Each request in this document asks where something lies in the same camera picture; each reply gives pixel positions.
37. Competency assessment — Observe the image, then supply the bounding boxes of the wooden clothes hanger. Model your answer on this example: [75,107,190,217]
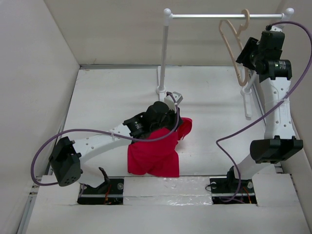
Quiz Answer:
[218,9,251,87]

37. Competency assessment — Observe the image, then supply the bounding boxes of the red t-shirt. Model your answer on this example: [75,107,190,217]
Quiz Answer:
[127,117,193,177]

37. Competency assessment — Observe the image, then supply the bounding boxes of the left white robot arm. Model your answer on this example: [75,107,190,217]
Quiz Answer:
[49,101,181,194]

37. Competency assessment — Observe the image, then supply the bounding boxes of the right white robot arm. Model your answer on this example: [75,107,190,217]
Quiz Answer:
[225,30,303,192]

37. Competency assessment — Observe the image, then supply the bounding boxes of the white metal clothes rack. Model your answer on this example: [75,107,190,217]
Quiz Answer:
[156,8,294,119]

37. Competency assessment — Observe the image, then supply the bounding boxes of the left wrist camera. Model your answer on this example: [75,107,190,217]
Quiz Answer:
[164,92,183,110]

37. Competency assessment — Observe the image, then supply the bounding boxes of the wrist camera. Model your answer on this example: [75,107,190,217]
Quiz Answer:
[164,92,183,110]
[265,24,283,32]

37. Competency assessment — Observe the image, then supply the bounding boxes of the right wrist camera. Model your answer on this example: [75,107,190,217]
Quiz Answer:
[265,24,283,32]

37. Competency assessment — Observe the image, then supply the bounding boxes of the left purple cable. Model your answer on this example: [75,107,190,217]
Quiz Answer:
[32,92,181,187]

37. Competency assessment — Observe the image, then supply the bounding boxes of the purple cable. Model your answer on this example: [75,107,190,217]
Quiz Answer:
[32,92,181,187]
[216,20,312,203]

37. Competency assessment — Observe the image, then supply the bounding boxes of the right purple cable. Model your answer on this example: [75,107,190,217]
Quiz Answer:
[216,20,312,203]

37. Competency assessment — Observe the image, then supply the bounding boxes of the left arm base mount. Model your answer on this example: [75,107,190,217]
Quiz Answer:
[77,167,124,205]

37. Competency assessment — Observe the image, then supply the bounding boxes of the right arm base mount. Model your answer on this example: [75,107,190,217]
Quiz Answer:
[205,175,257,205]

